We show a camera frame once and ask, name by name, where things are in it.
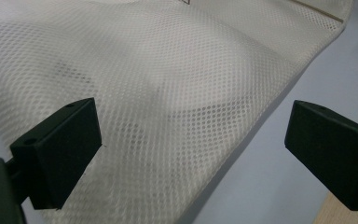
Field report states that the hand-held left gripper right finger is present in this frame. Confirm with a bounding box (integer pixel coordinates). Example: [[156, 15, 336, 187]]
[[283, 99, 358, 213]]

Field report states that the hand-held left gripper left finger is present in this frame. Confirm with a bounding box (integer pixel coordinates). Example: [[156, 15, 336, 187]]
[[9, 97, 103, 211]]

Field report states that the white mesh laundry bag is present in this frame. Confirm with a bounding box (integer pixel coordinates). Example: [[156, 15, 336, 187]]
[[0, 0, 354, 224]]

